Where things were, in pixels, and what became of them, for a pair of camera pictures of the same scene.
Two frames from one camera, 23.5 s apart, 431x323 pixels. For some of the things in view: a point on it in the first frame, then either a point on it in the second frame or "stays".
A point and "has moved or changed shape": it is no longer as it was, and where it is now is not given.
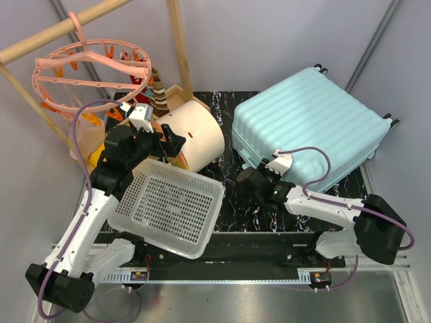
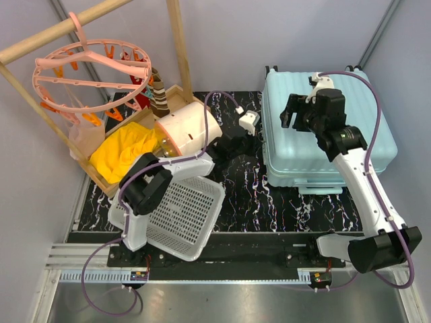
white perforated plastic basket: (168, 208) stays
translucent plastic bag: (89, 137) stays
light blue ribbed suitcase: (313, 109) has moved or changed shape
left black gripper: (170, 148) → (254, 143)
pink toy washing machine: (205, 141) stays
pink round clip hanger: (90, 75) stays
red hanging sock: (141, 96) stays
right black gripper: (262, 168) → (295, 104)
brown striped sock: (157, 95) stays
